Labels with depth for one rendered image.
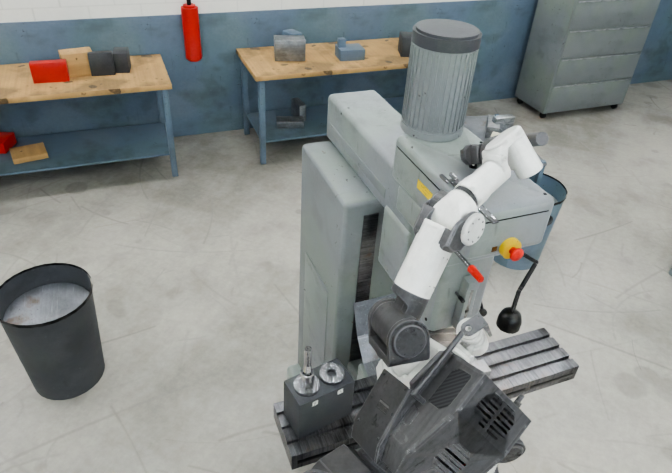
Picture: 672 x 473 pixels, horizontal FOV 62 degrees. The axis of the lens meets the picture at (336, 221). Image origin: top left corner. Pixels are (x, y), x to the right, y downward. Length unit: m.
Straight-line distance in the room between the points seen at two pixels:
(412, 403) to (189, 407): 2.18
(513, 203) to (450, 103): 0.38
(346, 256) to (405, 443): 1.02
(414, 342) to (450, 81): 0.79
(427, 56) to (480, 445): 1.03
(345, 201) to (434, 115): 0.51
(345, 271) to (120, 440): 1.66
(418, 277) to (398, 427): 0.34
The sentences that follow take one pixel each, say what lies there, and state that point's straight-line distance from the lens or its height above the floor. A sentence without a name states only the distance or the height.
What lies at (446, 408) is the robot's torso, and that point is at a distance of 1.28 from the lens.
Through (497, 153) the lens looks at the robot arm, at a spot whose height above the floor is 2.06.
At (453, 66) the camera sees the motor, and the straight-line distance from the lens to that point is 1.69.
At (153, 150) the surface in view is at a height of 0.23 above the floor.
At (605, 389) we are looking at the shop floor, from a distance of 3.86.
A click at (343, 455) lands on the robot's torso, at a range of 1.37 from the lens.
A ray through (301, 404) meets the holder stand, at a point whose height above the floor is 1.09.
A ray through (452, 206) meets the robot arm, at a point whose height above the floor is 1.99.
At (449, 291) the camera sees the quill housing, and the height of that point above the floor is 1.50.
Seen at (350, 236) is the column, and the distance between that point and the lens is 2.11.
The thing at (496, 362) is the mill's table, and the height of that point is 0.90.
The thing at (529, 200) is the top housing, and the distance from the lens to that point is 1.57.
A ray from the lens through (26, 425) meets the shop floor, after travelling 3.55.
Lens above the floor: 2.67
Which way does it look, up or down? 35 degrees down
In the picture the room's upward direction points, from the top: 4 degrees clockwise
